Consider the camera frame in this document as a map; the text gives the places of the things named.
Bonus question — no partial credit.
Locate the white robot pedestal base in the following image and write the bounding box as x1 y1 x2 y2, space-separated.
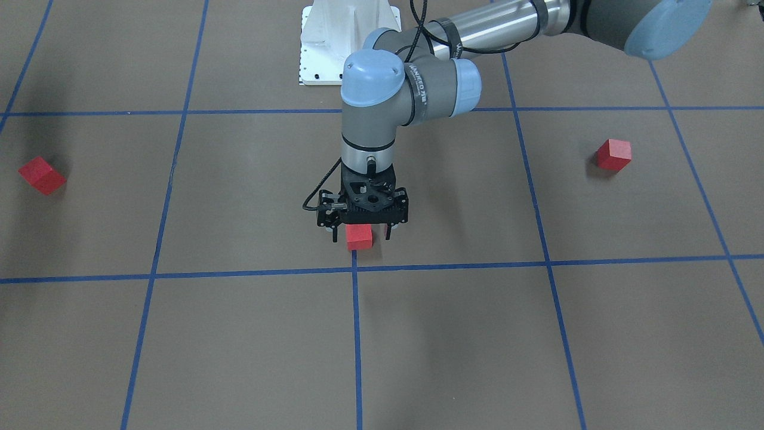
298 1 401 85

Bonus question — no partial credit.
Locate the red block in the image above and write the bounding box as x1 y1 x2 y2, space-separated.
346 224 374 251
596 139 633 171
17 157 67 196

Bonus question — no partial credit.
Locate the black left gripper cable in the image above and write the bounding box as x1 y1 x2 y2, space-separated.
302 0 538 212

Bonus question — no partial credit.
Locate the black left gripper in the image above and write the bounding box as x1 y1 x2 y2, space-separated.
316 164 409 243

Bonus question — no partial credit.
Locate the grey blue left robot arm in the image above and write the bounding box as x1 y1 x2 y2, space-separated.
303 1 712 242

